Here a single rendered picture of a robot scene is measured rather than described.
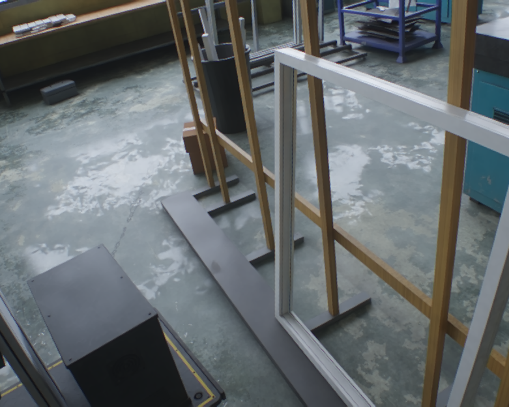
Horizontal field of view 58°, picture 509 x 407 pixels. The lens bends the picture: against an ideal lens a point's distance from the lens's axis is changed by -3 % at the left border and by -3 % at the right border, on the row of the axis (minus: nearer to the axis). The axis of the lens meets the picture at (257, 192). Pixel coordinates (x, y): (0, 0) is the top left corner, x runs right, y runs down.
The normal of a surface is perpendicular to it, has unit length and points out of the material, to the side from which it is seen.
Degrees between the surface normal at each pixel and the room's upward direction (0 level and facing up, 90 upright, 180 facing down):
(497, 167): 90
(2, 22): 90
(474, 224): 0
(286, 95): 90
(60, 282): 0
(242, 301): 0
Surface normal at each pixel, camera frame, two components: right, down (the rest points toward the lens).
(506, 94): -0.87, 0.36
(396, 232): -0.15, -0.84
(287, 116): 0.47, 0.41
